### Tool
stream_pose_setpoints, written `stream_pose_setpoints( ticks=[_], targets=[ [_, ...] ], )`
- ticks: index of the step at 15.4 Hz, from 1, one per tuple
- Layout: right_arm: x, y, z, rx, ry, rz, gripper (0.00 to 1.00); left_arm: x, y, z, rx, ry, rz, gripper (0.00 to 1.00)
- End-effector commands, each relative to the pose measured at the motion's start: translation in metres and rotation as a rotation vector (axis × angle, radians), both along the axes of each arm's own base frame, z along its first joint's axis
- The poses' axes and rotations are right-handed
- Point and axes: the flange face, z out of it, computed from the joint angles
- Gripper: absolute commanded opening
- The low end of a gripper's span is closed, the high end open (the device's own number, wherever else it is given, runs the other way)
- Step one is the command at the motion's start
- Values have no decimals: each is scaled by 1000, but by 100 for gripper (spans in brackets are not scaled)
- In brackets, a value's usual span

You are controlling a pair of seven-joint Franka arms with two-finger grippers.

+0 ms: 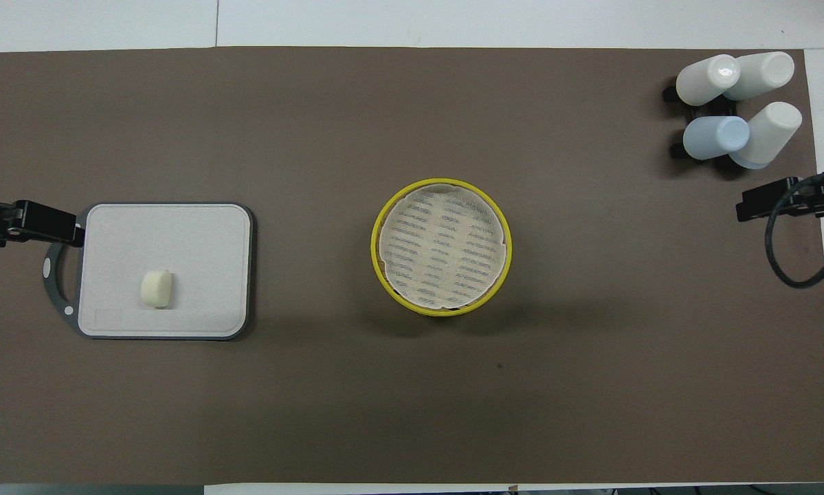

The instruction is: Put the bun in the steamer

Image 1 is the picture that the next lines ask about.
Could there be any light blue plastic cup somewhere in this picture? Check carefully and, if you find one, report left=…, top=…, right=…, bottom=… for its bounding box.
left=682, top=115, right=750, bottom=161

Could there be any black cup rack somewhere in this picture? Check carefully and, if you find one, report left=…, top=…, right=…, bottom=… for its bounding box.
left=662, top=82, right=742, bottom=160

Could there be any white plastic cup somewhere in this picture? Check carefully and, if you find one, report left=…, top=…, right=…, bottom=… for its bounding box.
left=676, top=54, right=741, bottom=107

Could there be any brown table mat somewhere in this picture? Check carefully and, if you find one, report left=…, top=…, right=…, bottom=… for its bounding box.
left=0, top=46, right=824, bottom=485

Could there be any cream steamed bun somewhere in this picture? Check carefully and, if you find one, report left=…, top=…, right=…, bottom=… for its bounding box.
left=140, top=269, right=177, bottom=309

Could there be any yellow bamboo steamer basket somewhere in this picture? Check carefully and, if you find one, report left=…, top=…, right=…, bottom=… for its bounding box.
left=392, top=298, right=496, bottom=318
left=370, top=177, right=513, bottom=314

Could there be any white cutting board grey frame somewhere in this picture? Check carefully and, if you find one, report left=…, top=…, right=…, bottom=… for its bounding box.
left=42, top=202, right=256, bottom=341

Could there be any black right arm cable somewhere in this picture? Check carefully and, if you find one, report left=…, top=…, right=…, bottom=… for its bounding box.
left=764, top=172, right=824, bottom=289

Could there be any white mesh steamer liner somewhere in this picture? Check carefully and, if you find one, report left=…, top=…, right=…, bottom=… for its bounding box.
left=379, top=184, right=507, bottom=310

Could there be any white cup with blue rim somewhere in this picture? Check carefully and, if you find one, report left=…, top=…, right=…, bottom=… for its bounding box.
left=724, top=52, right=795, bottom=102
left=729, top=102, right=803, bottom=170

